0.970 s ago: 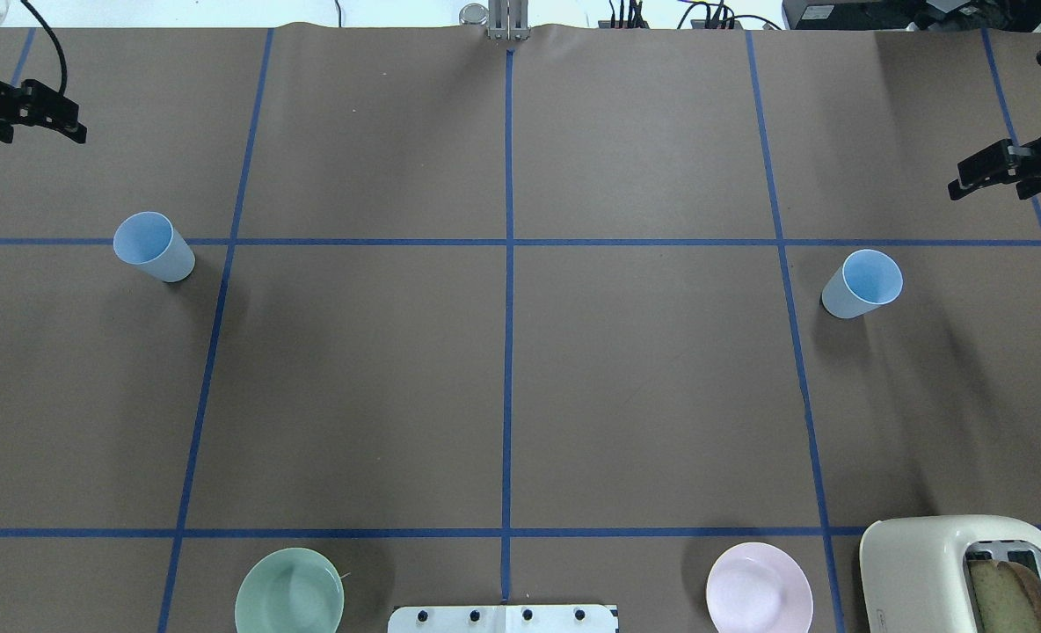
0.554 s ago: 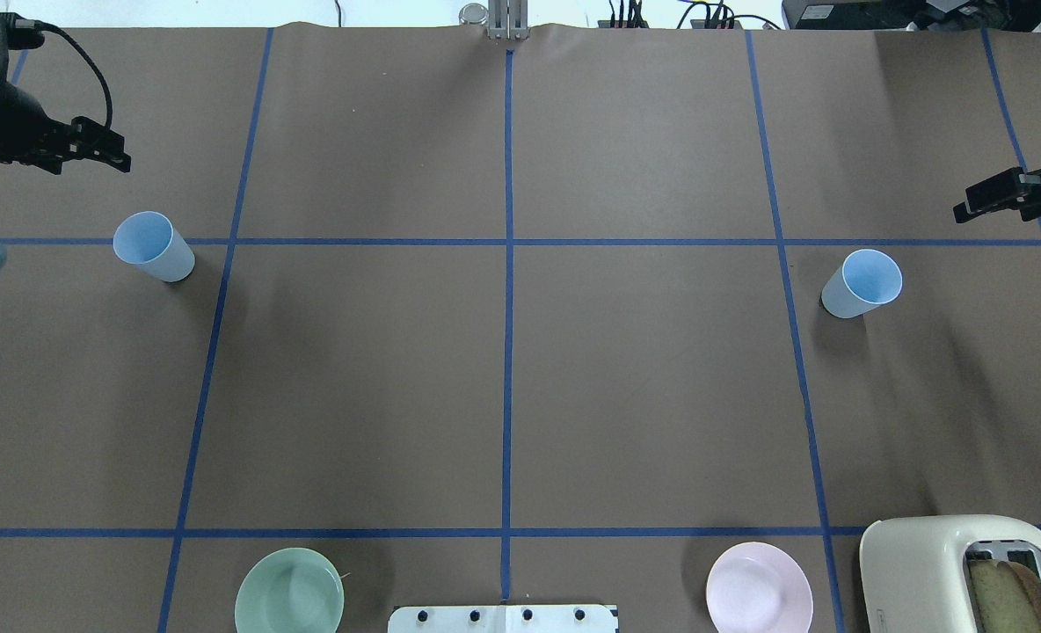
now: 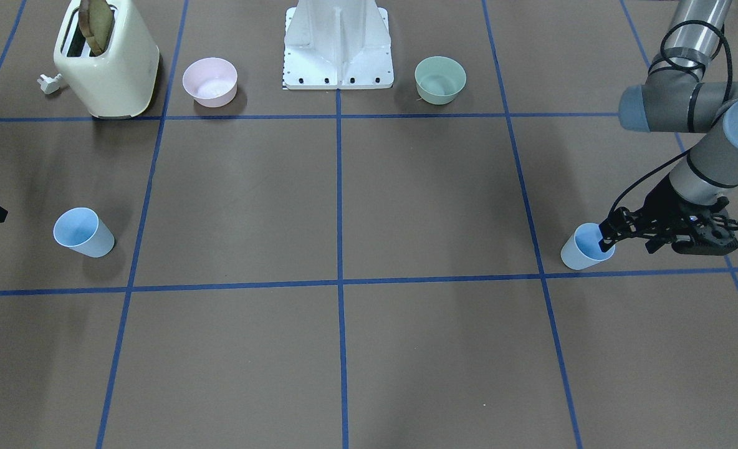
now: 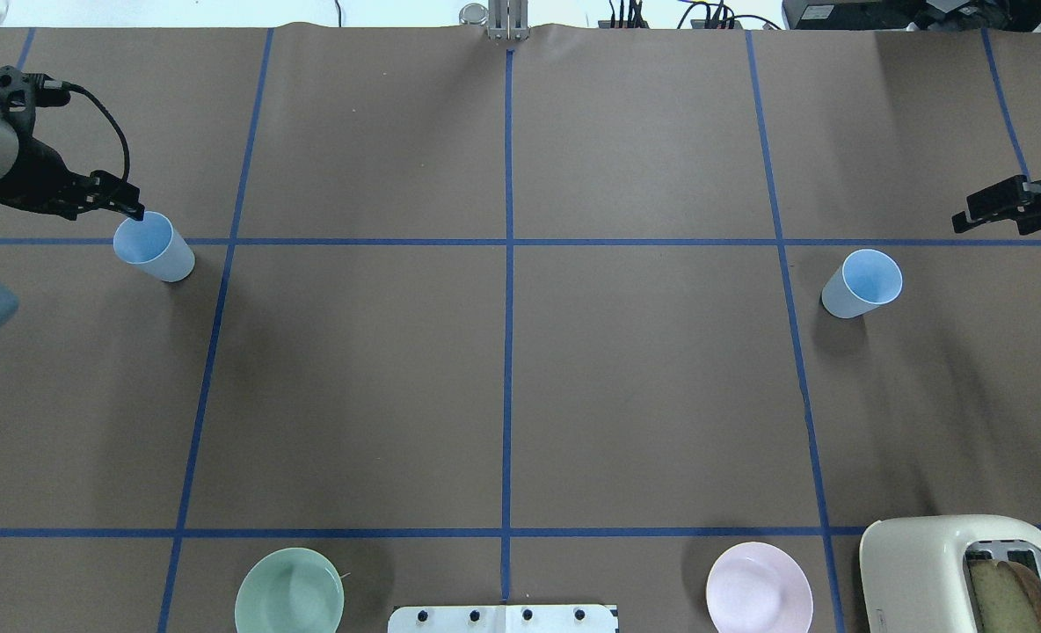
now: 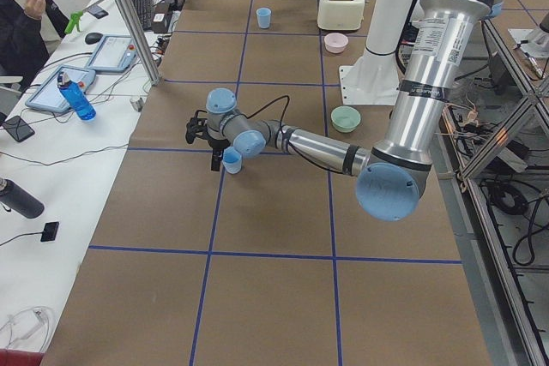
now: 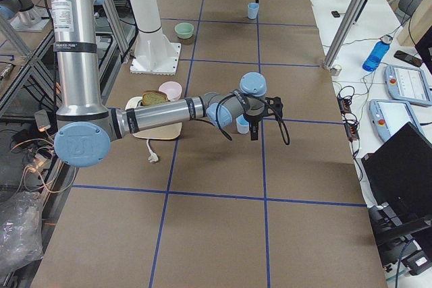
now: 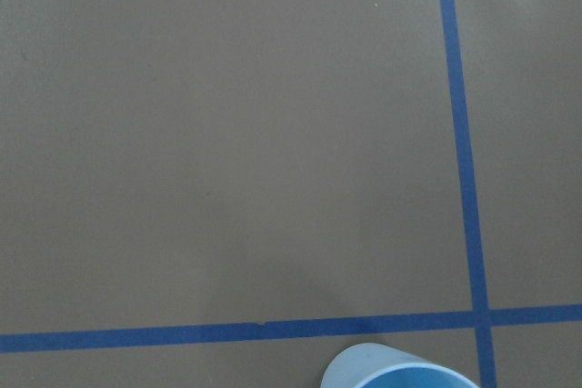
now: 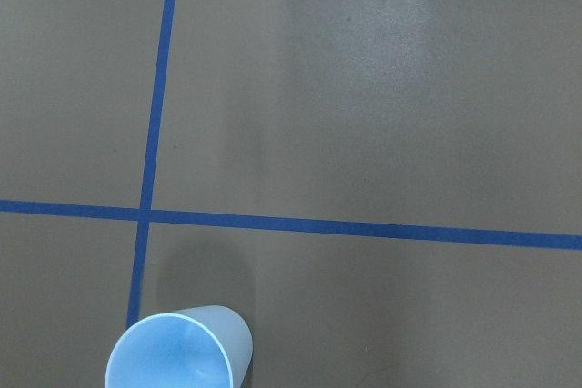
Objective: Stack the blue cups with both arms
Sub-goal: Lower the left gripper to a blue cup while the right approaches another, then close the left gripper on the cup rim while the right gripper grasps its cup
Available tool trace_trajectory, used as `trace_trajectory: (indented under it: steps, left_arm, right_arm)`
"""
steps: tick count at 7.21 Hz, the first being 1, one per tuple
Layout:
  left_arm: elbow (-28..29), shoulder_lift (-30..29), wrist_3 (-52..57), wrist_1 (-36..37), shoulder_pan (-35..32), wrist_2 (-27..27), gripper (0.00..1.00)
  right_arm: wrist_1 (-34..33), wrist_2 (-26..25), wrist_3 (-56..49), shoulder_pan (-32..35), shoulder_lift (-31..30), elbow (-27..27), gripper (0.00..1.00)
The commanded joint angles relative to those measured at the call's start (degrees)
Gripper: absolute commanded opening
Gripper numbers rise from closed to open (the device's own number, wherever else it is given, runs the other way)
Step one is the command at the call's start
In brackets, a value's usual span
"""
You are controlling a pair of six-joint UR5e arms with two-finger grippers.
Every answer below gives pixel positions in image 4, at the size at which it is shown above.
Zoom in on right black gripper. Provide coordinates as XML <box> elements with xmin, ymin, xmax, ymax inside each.
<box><xmin>953</xmin><ymin>176</ymin><xmax>1041</xmax><ymax>234</ymax></box>

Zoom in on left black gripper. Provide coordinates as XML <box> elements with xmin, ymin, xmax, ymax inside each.
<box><xmin>2</xmin><ymin>140</ymin><xmax>146</xmax><ymax>222</ymax></box>

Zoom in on blue cup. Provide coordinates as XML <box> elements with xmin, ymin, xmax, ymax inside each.
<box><xmin>819</xmin><ymin>249</ymin><xmax>904</xmax><ymax>319</ymax></box>
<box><xmin>112</xmin><ymin>211</ymin><xmax>195</xmax><ymax>283</ymax></box>

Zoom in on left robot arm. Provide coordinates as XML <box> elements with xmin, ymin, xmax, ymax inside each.
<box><xmin>0</xmin><ymin>113</ymin><xmax>144</xmax><ymax>329</ymax></box>

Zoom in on cream toaster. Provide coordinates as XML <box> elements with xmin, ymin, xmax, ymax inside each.
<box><xmin>858</xmin><ymin>514</ymin><xmax>1041</xmax><ymax>632</ymax></box>

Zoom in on bread slice in toaster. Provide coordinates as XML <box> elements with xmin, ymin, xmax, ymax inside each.
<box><xmin>967</xmin><ymin>558</ymin><xmax>1041</xmax><ymax>632</ymax></box>

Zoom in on small metal cylinder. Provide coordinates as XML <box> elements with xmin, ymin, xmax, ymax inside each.
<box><xmin>459</xmin><ymin>3</ymin><xmax>489</xmax><ymax>25</ymax></box>

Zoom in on green bowl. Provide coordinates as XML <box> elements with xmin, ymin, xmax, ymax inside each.
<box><xmin>234</xmin><ymin>548</ymin><xmax>346</xmax><ymax>632</ymax></box>

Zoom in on pink bowl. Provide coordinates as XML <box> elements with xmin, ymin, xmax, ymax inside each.
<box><xmin>704</xmin><ymin>542</ymin><xmax>814</xmax><ymax>632</ymax></box>

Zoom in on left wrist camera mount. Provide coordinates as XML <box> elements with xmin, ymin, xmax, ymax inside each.
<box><xmin>0</xmin><ymin>67</ymin><xmax>73</xmax><ymax>112</ymax></box>

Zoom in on aluminium frame post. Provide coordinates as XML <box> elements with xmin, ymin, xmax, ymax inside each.
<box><xmin>485</xmin><ymin>0</ymin><xmax>531</xmax><ymax>41</ymax></box>

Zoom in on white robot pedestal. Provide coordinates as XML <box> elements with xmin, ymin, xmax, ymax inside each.
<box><xmin>387</xmin><ymin>602</ymin><xmax>620</xmax><ymax>632</ymax></box>

